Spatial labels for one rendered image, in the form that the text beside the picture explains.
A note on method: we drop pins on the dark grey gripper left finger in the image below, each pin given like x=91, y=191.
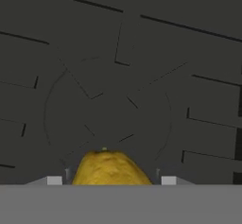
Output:
x=54, y=180

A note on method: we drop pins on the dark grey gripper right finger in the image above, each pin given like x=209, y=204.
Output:
x=168, y=180

